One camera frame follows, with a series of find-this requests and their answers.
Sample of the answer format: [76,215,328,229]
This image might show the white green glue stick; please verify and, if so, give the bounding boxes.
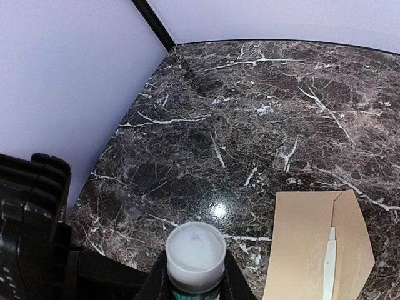
[166,222,226,299]

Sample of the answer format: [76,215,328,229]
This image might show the brown paper envelope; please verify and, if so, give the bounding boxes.
[263,190,375,299]

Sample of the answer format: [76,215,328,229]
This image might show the left black corner post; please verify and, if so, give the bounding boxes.
[131,0,176,52]

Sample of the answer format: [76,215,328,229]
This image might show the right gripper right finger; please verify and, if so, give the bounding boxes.
[220,250,256,300]

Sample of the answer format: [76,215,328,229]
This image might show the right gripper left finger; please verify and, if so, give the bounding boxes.
[134,251,172,300]

